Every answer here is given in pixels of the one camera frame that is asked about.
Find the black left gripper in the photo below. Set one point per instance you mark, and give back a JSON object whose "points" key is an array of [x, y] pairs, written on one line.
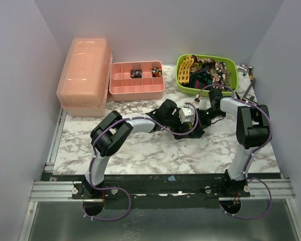
{"points": [[177, 129]]}

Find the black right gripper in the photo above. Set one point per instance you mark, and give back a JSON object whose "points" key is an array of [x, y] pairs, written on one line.
{"points": [[204, 121]]}

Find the navy tie with yellow flowers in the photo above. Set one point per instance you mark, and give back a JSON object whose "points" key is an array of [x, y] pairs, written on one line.
{"points": [[197, 133]]}

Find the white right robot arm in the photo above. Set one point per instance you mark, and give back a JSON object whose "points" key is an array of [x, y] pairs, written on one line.
{"points": [[253, 132]]}

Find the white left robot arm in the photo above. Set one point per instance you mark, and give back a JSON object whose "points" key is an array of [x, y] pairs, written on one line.
{"points": [[111, 133]]}

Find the green navy red striped tie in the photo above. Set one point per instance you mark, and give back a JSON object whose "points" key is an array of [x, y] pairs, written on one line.
{"points": [[200, 80]]}

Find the grey metal clamp tool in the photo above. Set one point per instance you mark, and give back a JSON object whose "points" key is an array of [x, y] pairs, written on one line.
{"points": [[245, 96]]}

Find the yellow tie with beetles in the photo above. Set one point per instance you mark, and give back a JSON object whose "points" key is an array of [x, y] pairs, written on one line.
{"points": [[184, 70]]}

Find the rolled colourful tie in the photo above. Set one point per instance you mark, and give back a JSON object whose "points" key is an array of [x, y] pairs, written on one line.
{"points": [[156, 72]]}

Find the green plastic bin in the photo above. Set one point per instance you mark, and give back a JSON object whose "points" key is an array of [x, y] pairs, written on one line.
{"points": [[204, 91]]}

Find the pink compartment tray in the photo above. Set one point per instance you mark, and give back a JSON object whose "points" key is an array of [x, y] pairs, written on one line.
{"points": [[124, 88]]}

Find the rolled dark floral tie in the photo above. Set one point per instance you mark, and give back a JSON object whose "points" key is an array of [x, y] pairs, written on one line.
{"points": [[136, 73]]}

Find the pink translucent storage box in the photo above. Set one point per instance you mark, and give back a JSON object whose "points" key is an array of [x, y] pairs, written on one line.
{"points": [[83, 86]]}

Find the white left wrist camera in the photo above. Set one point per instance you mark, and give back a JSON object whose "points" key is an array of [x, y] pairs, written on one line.
{"points": [[187, 114]]}

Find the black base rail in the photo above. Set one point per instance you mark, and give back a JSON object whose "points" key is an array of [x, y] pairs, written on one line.
{"points": [[127, 192]]}

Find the aluminium extrusion rail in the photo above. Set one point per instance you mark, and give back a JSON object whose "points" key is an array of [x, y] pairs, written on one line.
{"points": [[63, 191]]}

